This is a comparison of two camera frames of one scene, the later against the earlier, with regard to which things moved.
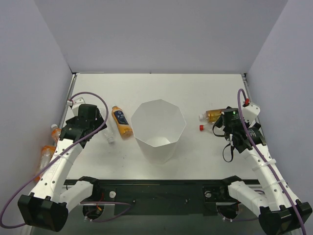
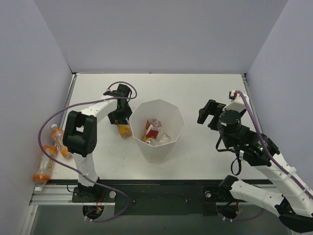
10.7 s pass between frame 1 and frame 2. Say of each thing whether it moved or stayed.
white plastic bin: stayed
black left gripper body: moved
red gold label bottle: moved
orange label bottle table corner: stayed
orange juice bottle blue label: stayed
